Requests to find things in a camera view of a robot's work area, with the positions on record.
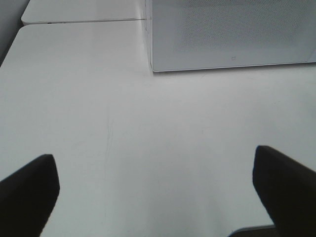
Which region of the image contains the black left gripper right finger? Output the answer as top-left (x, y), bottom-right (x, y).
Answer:
top-left (252, 146), bottom-right (316, 237)

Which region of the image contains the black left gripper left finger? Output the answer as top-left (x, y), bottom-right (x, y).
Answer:
top-left (0, 154), bottom-right (60, 237)

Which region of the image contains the white microwave door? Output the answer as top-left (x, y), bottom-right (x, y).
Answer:
top-left (145, 0), bottom-right (316, 72)

